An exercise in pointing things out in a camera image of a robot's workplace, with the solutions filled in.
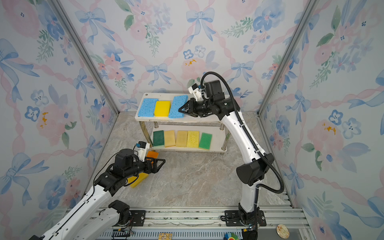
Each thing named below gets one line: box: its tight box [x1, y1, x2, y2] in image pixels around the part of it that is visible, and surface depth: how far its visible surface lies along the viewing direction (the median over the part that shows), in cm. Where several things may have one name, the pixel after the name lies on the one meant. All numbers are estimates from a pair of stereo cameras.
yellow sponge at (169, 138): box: [164, 130, 176, 148], surface depth 97 cm
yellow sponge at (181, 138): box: [175, 130, 188, 147], surface depth 97 cm
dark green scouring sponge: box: [153, 130, 165, 147], surface depth 97 cm
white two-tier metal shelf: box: [136, 93, 228, 152], surface depth 94 cm
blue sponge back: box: [138, 98, 159, 117], surface depth 75 cm
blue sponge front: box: [168, 95, 189, 119], surface depth 72 cm
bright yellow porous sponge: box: [186, 130, 200, 148], surface depth 97 cm
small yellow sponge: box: [154, 101, 171, 117], surface depth 73 cm
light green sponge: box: [198, 132, 213, 151], surface depth 96 cm
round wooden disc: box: [276, 224, 290, 239], surface depth 72 cm
